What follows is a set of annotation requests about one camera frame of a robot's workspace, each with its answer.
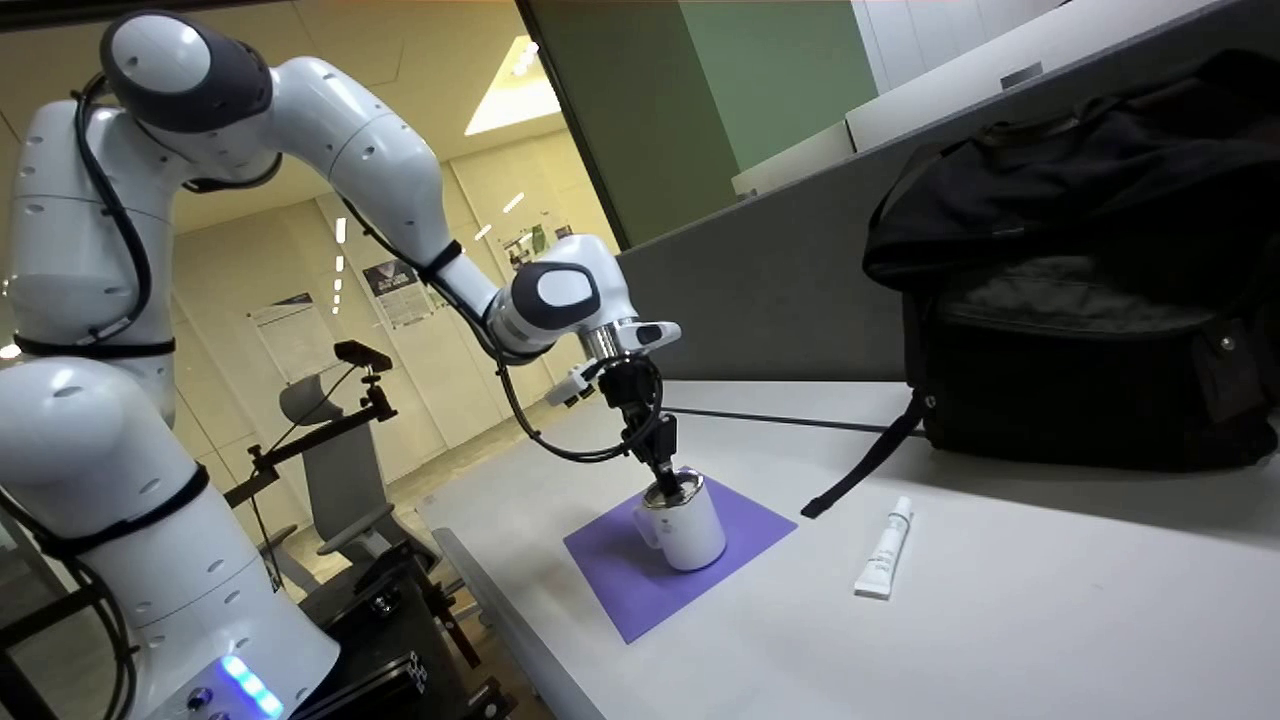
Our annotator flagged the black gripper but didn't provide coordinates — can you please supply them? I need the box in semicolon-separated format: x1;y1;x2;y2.
590;353;699;510

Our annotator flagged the silver cup with lid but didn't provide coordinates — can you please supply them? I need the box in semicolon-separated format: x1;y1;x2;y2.
630;478;732;577

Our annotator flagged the purple paper mat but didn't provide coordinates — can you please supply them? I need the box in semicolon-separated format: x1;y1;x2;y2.
558;463;801;649

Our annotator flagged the white cream tube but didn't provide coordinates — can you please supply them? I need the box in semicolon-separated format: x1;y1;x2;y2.
852;491;920;606

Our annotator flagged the black cart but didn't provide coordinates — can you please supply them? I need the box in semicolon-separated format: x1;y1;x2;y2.
301;542;511;720

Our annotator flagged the ceiling light panel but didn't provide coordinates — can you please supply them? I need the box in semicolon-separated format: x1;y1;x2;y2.
460;37;569;141

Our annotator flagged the black duffel bag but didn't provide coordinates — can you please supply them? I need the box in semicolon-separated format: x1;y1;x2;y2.
796;47;1280;525

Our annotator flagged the white ledge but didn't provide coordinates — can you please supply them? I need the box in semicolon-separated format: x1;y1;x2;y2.
729;0;1243;201

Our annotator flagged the thin black table cable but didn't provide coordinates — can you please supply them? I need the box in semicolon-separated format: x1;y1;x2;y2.
673;401;929;435

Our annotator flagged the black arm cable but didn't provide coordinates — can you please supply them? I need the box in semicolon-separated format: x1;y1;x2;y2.
337;198;630;467

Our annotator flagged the small wall poster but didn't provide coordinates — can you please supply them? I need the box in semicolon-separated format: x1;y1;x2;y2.
497;215;558;279

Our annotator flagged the black camera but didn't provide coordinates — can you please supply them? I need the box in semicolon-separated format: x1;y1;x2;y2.
330;336;400;381

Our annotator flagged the dark wall poster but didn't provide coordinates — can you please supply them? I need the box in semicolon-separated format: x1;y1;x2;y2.
360;256;425;300

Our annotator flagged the black camera stand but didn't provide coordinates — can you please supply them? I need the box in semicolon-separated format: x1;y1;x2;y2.
221;369;403;563

